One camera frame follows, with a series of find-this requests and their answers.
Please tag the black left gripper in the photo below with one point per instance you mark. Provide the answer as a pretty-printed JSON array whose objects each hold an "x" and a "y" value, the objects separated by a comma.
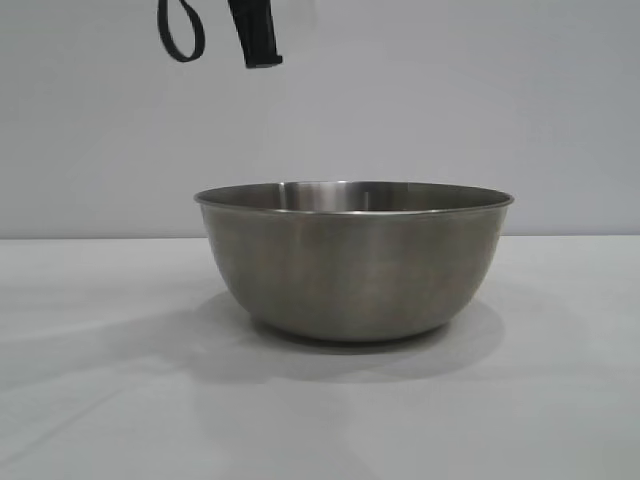
[{"x": 257, "y": 35}]

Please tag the stainless steel mixing bowl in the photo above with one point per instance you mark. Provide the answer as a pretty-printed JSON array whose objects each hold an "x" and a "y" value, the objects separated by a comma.
[{"x": 355, "y": 270}]

